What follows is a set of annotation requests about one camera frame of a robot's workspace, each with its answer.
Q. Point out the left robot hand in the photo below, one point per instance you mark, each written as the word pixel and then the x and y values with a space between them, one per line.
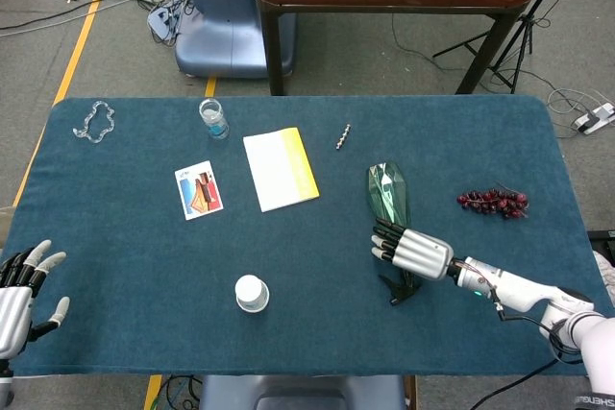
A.
pixel 12 309

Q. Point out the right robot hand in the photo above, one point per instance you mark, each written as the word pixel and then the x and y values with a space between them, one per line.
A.
pixel 413 251

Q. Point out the green spray bottle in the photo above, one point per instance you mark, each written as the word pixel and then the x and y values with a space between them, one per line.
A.
pixel 391 203

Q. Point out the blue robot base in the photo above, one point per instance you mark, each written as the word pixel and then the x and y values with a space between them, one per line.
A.
pixel 226 21

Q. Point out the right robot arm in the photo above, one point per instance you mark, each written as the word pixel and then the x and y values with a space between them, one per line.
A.
pixel 538 299

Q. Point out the clear plastic water bottle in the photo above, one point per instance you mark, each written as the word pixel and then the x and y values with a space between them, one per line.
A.
pixel 214 118

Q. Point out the red grape bunch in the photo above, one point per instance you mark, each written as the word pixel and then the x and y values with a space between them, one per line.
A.
pixel 495 202

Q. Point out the blue table cloth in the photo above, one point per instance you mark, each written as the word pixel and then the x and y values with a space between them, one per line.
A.
pixel 298 237

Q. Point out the small metal screw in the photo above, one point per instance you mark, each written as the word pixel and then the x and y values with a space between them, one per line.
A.
pixel 343 137

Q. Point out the yellow white notebook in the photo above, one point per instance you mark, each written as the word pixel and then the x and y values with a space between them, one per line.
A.
pixel 280 169

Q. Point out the white paper cup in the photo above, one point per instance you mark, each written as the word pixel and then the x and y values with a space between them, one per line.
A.
pixel 251 293

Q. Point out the blue grey robot torso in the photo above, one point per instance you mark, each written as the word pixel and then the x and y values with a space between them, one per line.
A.
pixel 300 393

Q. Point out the colourful picture card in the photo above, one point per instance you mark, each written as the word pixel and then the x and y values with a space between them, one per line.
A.
pixel 199 190

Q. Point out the white power strip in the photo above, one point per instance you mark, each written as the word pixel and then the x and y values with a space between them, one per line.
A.
pixel 595 118

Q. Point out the black tripod stand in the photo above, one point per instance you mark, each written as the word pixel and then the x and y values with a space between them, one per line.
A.
pixel 523 21

